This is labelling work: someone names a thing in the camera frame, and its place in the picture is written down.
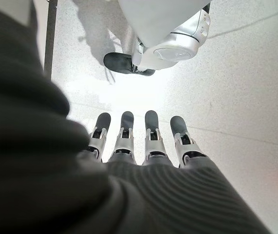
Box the dark metal table leg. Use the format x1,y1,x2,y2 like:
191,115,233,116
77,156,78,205
43,0,59,79

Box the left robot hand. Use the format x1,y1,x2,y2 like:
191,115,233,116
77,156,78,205
0,4,274,234

